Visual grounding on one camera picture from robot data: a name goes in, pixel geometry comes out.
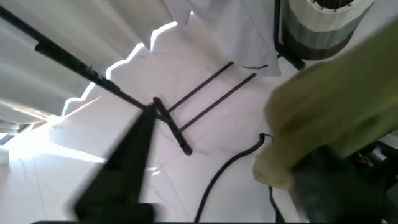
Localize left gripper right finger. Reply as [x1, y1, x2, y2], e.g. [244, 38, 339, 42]
[288, 145, 398, 223]

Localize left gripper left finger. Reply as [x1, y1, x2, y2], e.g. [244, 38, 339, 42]
[73, 104, 159, 222]

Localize green garment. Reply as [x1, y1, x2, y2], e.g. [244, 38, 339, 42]
[252, 19, 398, 191]

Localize black clothes rack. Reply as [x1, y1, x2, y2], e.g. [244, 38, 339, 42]
[0, 0, 307, 156]

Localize white laundry basket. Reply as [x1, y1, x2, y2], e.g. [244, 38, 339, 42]
[280, 0, 376, 62]

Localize white curtain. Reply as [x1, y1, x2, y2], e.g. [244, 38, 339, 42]
[0, 0, 180, 125]

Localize black cable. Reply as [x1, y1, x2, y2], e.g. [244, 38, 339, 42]
[193, 133, 286, 223]

